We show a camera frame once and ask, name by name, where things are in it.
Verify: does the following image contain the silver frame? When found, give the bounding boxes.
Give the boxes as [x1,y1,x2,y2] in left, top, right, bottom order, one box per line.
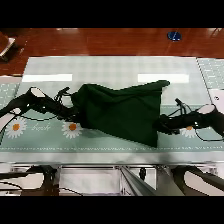
[0,161,224,197]

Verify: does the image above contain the black cable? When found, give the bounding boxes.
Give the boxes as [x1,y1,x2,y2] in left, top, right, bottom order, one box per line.
[194,128,224,143]
[7,110,60,122]

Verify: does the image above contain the dark green garment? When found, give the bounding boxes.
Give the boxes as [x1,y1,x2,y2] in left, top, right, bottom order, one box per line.
[70,79,171,148]

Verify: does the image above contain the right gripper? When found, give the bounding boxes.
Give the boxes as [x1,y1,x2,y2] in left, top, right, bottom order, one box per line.
[153,114,183,136]

